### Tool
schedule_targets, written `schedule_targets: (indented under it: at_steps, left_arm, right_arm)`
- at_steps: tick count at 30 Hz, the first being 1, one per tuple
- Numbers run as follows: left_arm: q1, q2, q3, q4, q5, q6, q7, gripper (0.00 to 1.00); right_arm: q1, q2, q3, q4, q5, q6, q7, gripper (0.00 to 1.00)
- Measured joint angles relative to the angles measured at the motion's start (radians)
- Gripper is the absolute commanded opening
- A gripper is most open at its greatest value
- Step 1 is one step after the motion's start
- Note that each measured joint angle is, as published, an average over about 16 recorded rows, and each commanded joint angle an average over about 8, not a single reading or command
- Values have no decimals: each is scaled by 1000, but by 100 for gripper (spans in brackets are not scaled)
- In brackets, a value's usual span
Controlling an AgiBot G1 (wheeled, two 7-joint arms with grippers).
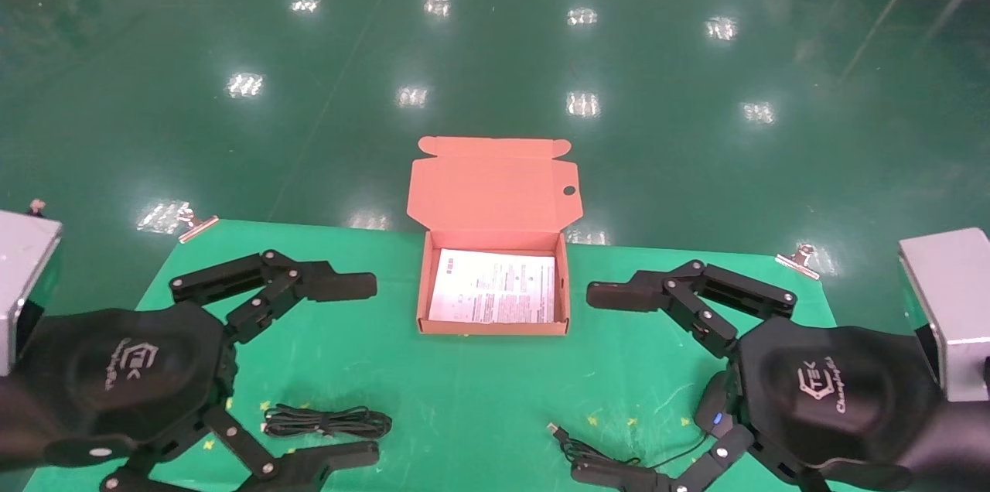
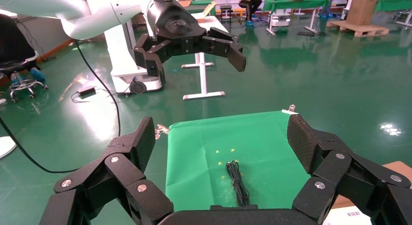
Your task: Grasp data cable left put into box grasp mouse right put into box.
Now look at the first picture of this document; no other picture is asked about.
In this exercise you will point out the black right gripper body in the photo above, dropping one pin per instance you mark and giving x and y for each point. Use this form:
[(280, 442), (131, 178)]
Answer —
[(835, 391)]

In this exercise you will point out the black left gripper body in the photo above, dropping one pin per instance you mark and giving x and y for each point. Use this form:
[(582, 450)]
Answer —
[(116, 368)]

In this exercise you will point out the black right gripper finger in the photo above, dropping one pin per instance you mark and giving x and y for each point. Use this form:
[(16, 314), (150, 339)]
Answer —
[(642, 292), (715, 465)]

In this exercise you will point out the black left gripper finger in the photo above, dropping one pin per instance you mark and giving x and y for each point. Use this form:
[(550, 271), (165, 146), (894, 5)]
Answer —
[(309, 469), (309, 281)]

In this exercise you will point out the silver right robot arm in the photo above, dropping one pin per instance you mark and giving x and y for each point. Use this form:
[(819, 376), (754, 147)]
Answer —
[(951, 306)]

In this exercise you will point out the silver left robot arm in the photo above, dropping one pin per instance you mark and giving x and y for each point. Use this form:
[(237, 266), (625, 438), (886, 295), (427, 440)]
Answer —
[(23, 275)]

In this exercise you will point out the orange cardboard box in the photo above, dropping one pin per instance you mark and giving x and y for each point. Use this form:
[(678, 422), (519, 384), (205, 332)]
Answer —
[(495, 182)]

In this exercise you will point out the metal binder clip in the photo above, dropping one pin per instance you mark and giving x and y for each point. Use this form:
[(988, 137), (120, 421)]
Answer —
[(197, 227), (797, 261)]

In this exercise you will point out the white printed paper manual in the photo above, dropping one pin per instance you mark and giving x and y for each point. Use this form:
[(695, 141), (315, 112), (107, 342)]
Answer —
[(495, 283)]

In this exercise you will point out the green table mat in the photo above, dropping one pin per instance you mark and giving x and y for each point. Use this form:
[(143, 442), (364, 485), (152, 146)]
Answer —
[(464, 399)]

